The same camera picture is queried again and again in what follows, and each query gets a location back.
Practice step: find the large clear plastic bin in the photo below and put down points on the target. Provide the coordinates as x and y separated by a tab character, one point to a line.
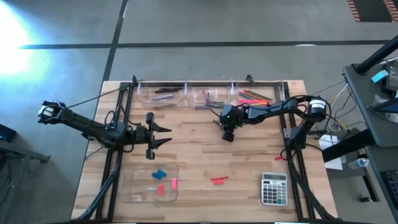
140	193

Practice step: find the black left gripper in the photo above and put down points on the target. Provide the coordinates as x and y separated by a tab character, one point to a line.
144	135

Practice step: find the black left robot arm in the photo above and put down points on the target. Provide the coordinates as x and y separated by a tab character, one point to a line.
90	127

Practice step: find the green crayon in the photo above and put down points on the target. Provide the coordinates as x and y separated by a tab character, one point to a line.
216	122

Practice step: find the dark blue pen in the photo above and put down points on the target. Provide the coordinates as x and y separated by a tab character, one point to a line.
175	89

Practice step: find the white paper sheet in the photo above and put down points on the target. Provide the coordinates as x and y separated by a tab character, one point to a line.
334	163

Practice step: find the red eraser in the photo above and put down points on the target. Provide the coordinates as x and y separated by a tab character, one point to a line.
218	182

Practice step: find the silver desk calculator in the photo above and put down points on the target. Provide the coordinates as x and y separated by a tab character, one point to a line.
273	191

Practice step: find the grey desk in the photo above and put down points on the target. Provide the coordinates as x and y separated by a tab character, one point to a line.
360	81

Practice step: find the blue pencil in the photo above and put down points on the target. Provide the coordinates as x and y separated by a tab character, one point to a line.
244	96

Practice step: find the black diagonal bar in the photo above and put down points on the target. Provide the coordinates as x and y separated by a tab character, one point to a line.
348	146

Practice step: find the green pencil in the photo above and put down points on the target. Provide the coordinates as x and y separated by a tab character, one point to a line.
259	95

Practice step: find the black power adapter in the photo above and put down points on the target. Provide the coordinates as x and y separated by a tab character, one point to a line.
392	77

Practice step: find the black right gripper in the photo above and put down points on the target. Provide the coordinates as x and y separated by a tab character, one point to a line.
231	119

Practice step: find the black box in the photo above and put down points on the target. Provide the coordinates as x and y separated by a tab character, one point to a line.
6	132

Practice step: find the black keyboard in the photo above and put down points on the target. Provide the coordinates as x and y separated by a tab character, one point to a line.
392	185

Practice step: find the grey crayon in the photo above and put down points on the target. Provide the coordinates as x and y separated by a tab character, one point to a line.
217	102

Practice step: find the purple pen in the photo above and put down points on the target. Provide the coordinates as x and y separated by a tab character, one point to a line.
163	97

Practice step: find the red clip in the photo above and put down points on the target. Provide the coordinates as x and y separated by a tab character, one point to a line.
279	158

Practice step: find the orange pencil with pink eraser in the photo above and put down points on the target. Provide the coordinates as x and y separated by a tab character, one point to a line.
253	97

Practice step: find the dark tablet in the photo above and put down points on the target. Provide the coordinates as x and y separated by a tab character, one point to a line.
385	107

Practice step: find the clear water bottle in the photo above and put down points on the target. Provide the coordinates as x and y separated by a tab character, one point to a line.
359	162

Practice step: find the black clamp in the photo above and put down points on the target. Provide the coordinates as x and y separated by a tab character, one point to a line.
249	78

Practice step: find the blue sticky note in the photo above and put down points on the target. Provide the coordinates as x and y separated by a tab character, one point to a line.
380	76

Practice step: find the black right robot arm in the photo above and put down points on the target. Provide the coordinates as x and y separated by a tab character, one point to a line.
286	107

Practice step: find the dark rug with striped edge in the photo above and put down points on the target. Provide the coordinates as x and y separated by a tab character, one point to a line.
370	9

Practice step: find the black pole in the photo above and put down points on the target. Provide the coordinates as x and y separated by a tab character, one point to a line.
377	56

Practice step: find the purple crayon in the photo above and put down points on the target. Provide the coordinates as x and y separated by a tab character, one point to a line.
200	108

